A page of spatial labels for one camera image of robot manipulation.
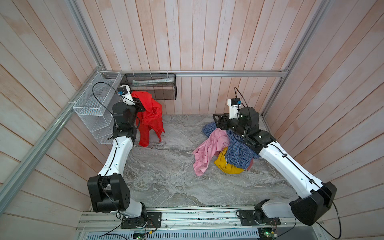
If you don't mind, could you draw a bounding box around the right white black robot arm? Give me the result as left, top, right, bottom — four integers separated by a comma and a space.
213, 105, 337, 226

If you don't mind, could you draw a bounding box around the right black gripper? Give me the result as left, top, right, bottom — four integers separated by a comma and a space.
213, 112, 247, 141

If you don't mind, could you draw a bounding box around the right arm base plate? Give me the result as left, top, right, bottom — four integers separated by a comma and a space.
236, 210, 281, 226

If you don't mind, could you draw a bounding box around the horizontal aluminium frame bar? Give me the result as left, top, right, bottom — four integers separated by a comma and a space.
106, 70, 288, 78

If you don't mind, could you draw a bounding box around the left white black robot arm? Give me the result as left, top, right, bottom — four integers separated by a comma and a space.
87, 98, 146, 219

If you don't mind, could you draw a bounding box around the red cloth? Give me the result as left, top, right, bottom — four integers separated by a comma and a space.
131, 91, 165, 147

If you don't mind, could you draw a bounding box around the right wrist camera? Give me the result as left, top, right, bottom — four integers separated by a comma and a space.
228, 98, 241, 120

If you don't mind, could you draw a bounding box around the maroon cloth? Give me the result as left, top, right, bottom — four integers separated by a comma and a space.
245, 159, 254, 171

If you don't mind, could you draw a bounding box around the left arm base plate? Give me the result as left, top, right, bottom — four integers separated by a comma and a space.
120, 212, 162, 229

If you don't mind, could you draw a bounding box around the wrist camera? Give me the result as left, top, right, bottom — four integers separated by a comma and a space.
228, 98, 241, 120
117, 85, 135, 106

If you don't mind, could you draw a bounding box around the aluminium mounting rail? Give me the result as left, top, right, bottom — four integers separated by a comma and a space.
74, 205, 325, 232

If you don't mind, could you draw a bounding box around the pink cloth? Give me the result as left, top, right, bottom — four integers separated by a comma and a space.
193, 128, 230, 176

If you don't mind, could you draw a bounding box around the black mesh basket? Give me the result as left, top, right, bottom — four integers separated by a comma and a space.
121, 73, 178, 101

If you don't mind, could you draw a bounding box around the blue checked cloth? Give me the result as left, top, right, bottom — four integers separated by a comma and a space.
202, 123, 260, 170

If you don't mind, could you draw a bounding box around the white vent grille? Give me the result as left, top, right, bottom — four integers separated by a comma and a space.
79, 229, 260, 240

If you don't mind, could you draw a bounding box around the left aluminium frame bar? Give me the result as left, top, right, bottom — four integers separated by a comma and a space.
1, 67, 104, 215

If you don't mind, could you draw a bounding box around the white wire shelf rack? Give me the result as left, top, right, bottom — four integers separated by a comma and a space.
74, 71, 122, 145

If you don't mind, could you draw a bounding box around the yellow cloth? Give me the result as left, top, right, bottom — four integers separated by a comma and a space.
215, 148, 245, 175

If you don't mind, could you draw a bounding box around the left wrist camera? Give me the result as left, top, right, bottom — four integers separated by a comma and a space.
117, 85, 135, 106

